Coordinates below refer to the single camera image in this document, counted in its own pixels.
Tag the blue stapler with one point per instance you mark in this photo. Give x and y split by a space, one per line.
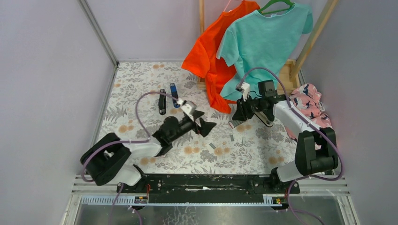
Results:
174 94

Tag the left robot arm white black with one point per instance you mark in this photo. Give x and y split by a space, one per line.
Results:
106 161

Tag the orange t-shirt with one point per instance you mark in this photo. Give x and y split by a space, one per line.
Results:
202 62

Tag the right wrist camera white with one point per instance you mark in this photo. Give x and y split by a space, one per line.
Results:
244 89

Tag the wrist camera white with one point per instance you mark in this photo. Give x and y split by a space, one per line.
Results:
244 89
187 107

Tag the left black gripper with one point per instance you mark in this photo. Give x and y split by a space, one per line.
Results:
204 127

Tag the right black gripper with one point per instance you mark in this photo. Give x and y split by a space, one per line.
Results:
242 110

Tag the pink patterned cloth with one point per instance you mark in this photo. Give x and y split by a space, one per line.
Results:
307 99

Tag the teal t-shirt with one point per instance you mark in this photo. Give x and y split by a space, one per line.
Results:
261 44

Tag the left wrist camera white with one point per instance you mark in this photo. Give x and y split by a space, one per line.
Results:
187 107

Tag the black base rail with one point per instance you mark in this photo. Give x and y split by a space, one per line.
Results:
199 188

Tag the wooden clothes rack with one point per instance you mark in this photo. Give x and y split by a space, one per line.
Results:
316 25

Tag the floral table mat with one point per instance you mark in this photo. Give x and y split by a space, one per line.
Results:
132 113

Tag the green clothes hanger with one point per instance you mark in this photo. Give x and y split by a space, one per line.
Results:
276 7

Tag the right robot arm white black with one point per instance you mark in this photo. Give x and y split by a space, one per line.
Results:
316 146

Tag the small black stapler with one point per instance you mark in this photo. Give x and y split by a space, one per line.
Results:
162 102

